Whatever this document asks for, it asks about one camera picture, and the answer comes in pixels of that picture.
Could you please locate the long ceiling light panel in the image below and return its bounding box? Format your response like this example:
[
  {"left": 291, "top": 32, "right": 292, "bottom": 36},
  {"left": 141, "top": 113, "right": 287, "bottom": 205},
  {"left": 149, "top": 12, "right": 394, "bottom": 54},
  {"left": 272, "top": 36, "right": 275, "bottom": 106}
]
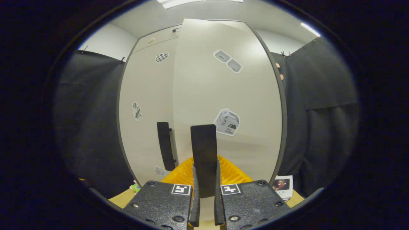
[{"left": 157, "top": 0, "right": 243, "bottom": 9}]

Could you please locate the white portrait-cover book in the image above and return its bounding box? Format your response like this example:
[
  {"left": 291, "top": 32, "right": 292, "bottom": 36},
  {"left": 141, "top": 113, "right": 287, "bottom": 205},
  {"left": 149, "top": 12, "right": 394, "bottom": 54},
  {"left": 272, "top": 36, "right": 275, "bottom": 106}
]
[{"left": 272, "top": 175, "right": 294, "bottom": 201}]

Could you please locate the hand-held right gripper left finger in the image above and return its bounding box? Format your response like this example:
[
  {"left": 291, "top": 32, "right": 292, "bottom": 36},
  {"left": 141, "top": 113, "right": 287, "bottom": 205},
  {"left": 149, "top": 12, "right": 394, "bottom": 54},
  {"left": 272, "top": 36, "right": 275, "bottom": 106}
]
[{"left": 123, "top": 156, "right": 201, "bottom": 230}]

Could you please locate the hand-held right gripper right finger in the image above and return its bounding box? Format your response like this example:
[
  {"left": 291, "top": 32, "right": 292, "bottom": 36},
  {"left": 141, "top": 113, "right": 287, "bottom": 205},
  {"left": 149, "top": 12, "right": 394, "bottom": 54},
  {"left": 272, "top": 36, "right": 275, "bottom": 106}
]
[{"left": 213, "top": 155, "right": 291, "bottom": 230}]

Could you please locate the black backdrop cloth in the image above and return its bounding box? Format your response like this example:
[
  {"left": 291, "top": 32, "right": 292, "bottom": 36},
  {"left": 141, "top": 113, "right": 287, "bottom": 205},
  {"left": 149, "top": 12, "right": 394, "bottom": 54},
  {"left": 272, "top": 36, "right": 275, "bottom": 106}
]
[{"left": 54, "top": 37, "right": 360, "bottom": 198}]

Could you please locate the small ceiling light panel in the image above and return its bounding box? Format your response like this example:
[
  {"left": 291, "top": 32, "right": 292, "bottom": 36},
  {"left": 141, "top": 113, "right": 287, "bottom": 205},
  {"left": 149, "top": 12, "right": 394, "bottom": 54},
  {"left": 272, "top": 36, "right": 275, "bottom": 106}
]
[{"left": 300, "top": 22, "right": 321, "bottom": 37}]

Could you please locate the beige double-door shoe cabinet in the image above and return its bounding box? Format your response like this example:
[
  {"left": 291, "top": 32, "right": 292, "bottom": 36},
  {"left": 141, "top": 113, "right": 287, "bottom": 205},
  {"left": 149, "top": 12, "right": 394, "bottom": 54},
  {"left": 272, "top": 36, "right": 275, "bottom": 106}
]
[{"left": 117, "top": 20, "right": 287, "bottom": 192}]

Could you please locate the beige cabinet door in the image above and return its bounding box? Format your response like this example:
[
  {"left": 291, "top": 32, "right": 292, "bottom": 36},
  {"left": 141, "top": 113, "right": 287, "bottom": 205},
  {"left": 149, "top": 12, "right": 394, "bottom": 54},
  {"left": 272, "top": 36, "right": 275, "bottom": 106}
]
[
  {"left": 119, "top": 40, "right": 179, "bottom": 187},
  {"left": 173, "top": 19, "right": 282, "bottom": 221}
]

